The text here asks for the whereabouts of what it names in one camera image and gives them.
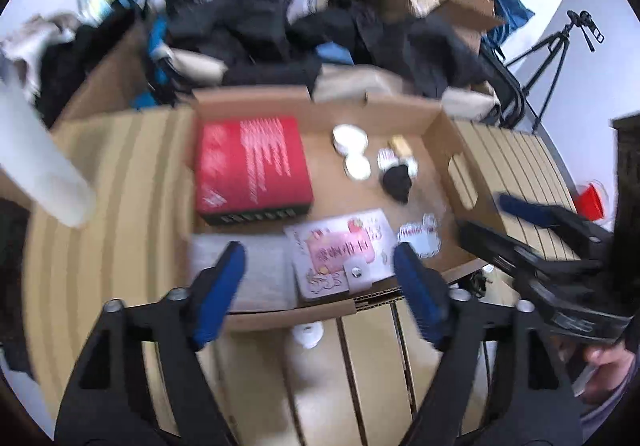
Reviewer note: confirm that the black video camera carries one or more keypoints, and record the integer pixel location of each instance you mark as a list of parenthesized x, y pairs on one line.
[(585, 26)]

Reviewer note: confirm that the red printed box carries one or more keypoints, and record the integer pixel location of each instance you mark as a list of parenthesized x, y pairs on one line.
[(250, 166)]

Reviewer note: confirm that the beige clothes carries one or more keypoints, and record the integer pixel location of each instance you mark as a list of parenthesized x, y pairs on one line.
[(30, 41)]

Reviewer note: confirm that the red bucket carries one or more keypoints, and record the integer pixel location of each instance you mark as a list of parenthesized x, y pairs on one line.
[(590, 201)]

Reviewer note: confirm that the dark blue bag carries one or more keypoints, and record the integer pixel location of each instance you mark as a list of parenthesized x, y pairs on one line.
[(505, 11)]

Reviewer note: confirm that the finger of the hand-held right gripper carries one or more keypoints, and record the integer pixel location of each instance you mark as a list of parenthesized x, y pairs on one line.
[(500, 246), (520, 206)]

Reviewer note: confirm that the pink printed card pouch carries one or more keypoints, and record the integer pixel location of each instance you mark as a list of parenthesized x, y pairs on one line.
[(340, 251)]

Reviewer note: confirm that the black tripod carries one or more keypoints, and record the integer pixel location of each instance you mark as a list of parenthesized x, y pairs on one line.
[(545, 71)]

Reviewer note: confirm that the person's right hand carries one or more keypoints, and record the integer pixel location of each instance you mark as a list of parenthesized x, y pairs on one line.
[(605, 366)]

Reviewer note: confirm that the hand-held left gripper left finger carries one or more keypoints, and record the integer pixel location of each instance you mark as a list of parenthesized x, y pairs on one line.
[(220, 296)]

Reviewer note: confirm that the cardboard tray box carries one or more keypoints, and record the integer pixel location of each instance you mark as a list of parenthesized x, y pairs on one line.
[(325, 196)]

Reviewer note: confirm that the small yellow item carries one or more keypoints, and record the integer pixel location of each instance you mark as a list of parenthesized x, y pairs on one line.
[(400, 144)]

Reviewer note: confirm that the small white pink sticker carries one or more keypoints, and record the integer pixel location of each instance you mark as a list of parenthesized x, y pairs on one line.
[(420, 233), (386, 158)]

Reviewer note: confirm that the black jacket heap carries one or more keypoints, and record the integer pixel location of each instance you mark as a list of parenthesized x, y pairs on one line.
[(425, 56)]

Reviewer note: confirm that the white thermos bottle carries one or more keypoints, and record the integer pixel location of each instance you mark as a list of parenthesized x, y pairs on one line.
[(40, 151)]

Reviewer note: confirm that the small black item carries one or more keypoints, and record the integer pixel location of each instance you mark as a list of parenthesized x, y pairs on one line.
[(397, 181)]

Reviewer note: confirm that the white round jar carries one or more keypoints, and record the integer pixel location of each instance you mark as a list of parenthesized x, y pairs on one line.
[(350, 138)]

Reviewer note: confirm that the black clothing pile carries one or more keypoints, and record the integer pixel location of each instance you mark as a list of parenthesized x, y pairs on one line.
[(12, 276)]

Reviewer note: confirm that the black suitcase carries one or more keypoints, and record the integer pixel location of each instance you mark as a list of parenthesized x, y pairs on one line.
[(505, 86)]

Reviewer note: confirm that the olive slatted folding table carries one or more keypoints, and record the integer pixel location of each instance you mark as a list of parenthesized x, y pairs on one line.
[(375, 376)]

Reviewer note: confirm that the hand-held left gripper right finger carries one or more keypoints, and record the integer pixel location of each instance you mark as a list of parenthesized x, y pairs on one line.
[(420, 296)]

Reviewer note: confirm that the white round cap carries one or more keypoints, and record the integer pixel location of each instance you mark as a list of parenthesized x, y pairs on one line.
[(357, 167)]

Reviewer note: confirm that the blue fabric bag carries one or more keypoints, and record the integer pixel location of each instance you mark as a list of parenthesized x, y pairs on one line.
[(157, 56)]

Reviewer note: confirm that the brown cardboard box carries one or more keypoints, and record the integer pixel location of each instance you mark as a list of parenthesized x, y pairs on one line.
[(450, 11)]

